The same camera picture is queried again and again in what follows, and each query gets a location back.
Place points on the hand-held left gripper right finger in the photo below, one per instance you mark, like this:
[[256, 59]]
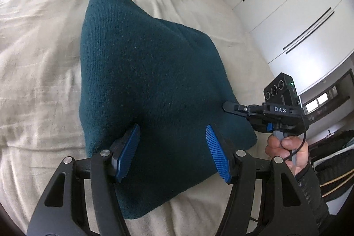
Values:
[[218, 153]]

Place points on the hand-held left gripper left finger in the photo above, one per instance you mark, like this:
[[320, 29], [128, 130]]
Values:
[[128, 153]]

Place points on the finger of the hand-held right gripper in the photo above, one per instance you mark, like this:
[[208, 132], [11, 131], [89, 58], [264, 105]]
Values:
[[235, 108]]

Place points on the teal knitted sweater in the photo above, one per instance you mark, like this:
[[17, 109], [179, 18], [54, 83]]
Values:
[[152, 73]]

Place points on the person's right forearm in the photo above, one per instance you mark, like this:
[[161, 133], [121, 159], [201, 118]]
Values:
[[312, 197]]

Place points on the dark clothes pile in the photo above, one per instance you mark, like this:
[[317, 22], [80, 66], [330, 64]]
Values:
[[334, 153]]

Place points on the person's right hand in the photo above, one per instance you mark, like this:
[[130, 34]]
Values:
[[298, 147]]

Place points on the beige bed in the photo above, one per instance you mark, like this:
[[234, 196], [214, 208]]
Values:
[[36, 59]]

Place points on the wall niche shelf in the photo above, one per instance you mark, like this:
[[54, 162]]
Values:
[[323, 99]]

